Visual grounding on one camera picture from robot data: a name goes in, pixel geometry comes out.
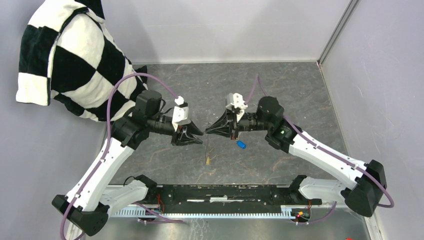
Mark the white toothed cable duct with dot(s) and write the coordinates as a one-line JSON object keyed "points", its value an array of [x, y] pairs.
{"points": [[139, 212]]}

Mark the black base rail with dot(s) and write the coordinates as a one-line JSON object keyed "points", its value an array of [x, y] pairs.
{"points": [[226, 199]]}

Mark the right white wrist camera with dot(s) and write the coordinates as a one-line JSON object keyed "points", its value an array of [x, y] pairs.
{"points": [[235, 102]]}

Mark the blue tagged key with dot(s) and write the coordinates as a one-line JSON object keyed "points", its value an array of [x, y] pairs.
{"points": [[241, 144]]}

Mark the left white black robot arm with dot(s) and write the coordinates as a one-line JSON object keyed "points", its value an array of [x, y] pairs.
{"points": [[87, 205]]}

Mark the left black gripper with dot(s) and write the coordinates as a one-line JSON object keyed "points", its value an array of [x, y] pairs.
{"points": [[185, 138]]}

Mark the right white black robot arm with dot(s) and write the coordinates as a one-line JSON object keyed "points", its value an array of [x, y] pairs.
{"points": [[360, 185]]}

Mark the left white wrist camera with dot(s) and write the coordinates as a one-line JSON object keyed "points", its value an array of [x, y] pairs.
{"points": [[181, 113]]}

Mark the aluminium corner profile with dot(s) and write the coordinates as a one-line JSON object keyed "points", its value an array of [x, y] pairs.
{"points": [[352, 5]]}

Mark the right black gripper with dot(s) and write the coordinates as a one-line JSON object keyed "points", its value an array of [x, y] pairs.
{"points": [[223, 125]]}

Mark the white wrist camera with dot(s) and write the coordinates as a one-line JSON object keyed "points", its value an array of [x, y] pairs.
{"points": [[235, 102], [181, 113]]}

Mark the black white checkered cloth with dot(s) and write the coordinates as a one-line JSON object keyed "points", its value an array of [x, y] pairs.
{"points": [[68, 55]]}

